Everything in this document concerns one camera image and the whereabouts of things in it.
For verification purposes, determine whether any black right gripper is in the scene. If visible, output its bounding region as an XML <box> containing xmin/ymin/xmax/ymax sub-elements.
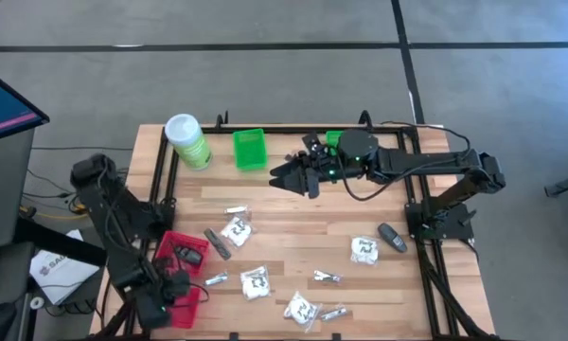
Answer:
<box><xmin>268</xmin><ymin>150</ymin><xmax>345</xmax><ymax>200</ymax></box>

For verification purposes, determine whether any black oval travel shaver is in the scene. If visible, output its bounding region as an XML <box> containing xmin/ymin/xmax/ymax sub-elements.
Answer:
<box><xmin>377</xmin><ymin>222</ymin><xmax>409</xmax><ymax>255</ymax></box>
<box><xmin>173</xmin><ymin>244</ymin><xmax>204</xmax><ymax>267</ymax></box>

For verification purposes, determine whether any green plastic basket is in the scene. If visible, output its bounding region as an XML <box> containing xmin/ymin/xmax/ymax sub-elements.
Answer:
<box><xmin>325</xmin><ymin>130</ymin><xmax>346</xmax><ymax>157</ymax></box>
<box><xmin>232</xmin><ymin>128</ymin><xmax>269</xmax><ymax>172</ymax></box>

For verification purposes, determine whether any clear bag of cotton balls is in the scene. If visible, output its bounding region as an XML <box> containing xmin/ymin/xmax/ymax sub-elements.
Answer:
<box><xmin>349</xmin><ymin>235</ymin><xmax>380</xmax><ymax>266</ymax></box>
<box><xmin>283</xmin><ymin>291</ymin><xmax>323</xmax><ymax>333</ymax></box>
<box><xmin>240</xmin><ymin>264</ymin><xmax>272</xmax><ymax>301</ymax></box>
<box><xmin>219</xmin><ymin>215</ymin><xmax>256</xmax><ymax>249</ymax></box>

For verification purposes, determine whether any red plastic basket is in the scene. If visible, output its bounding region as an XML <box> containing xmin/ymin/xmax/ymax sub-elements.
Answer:
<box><xmin>163</xmin><ymin>283</ymin><xmax>204</xmax><ymax>331</ymax></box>
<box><xmin>152</xmin><ymin>229</ymin><xmax>211</xmax><ymax>279</ymax></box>

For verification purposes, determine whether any dark comb in clear sleeve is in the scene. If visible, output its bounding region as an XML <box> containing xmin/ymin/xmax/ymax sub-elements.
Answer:
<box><xmin>203</xmin><ymin>227</ymin><xmax>232</xmax><ymax>261</ymax></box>

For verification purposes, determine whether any green disinfecting wipes canister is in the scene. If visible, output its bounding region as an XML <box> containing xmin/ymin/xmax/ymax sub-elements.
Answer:
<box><xmin>164</xmin><ymin>113</ymin><xmax>214</xmax><ymax>171</ymax></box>

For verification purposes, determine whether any white printed booklet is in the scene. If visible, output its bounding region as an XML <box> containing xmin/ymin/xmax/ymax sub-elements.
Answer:
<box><xmin>28</xmin><ymin>229</ymin><xmax>101</xmax><ymax>306</ymax></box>

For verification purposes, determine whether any black beam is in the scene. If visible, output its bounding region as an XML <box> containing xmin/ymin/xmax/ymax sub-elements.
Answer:
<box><xmin>13</xmin><ymin>216</ymin><xmax>109</xmax><ymax>267</ymax></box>

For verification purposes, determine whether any grey cabinet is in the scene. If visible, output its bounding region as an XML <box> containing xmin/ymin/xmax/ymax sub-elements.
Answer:
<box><xmin>0</xmin><ymin>127</ymin><xmax>37</xmax><ymax>251</ymax></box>

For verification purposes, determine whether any monitor with blue screen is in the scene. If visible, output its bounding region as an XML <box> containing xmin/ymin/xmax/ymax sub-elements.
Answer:
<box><xmin>0</xmin><ymin>63</ymin><xmax>51</xmax><ymax>146</ymax></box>

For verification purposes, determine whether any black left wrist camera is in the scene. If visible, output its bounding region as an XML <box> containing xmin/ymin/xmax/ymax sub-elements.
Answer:
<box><xmin>133</xmin><ymin>294</ymin><xmax>170</xmax><ymax>332</ymax></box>

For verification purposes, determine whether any black aluminium table frame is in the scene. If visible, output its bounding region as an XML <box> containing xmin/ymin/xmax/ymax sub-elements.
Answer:
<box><xmin>92</xmin><ymin>109</ymin><xmax>501</xmax><ymax>341</ymax></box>

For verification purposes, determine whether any yellow floor cable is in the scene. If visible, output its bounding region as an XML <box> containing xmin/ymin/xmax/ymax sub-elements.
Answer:
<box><xmin>21</xmin><ymin>188</ymin><xmax>96</xmax><ymax>222</ymax></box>

